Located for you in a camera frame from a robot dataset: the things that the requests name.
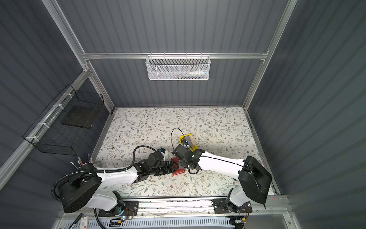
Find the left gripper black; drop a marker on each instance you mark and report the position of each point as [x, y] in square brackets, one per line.
[168, 167]

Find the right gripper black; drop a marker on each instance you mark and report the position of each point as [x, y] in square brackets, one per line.
[180, 165]

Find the red leather card holder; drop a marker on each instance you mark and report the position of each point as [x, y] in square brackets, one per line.
[177, 166]

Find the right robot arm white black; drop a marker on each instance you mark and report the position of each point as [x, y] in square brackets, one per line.
[254, 179]

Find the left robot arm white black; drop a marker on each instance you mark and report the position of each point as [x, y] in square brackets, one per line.
[85, 188]

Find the yellow plastic card tray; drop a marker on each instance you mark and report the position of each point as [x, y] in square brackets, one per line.
[182, 141]

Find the stack of credit cards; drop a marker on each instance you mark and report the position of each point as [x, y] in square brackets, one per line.
[189, 140]

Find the white pencil cup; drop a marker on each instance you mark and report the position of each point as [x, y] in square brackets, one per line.
[83, 164]

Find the white tube in basket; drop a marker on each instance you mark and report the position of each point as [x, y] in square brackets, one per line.
[199, 73]

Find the small white red box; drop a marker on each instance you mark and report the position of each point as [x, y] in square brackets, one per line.
[84, 222]

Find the black pen on ledge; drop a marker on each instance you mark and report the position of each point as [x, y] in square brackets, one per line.
[72, 226]

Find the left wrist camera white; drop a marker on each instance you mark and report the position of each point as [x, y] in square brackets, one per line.
[163, 153]

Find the white slotted cable duct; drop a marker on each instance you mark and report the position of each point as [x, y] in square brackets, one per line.
[176, 222]

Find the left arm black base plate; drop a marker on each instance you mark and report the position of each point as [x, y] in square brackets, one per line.
[128, 209]

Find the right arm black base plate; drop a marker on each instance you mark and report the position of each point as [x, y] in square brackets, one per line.
[223, 206]

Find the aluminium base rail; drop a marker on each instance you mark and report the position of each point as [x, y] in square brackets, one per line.
[203, 206]

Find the white wire mesh basket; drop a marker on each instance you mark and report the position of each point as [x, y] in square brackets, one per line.
[176, 69]

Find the black wire mesh basket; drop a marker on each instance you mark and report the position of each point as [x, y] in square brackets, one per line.
[66, 125]

